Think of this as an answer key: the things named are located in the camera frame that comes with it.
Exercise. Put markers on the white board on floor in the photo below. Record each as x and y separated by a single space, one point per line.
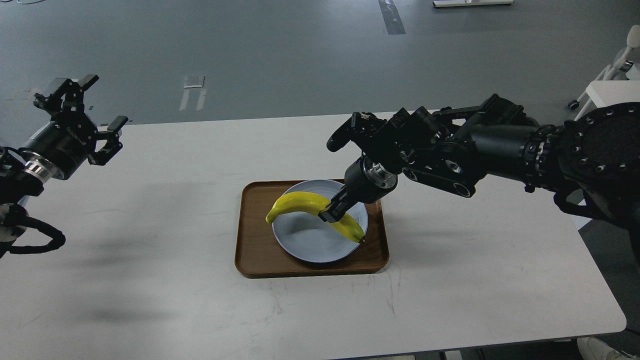
441 4

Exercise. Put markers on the white side table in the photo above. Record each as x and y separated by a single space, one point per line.
604 150

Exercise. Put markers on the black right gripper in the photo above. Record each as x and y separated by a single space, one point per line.
365 181

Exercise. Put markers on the light blue plate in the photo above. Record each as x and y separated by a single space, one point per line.
307 237

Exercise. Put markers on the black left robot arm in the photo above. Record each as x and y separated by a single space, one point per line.
22 179

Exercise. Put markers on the yellow banana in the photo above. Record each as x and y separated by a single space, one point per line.
313 204

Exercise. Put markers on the brown wooden tray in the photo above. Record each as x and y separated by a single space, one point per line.
258 254

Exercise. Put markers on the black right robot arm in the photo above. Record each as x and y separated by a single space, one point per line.
454 148

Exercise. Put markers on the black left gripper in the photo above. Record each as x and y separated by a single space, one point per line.
67 145

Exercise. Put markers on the white shoe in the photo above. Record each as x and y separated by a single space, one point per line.
591 348

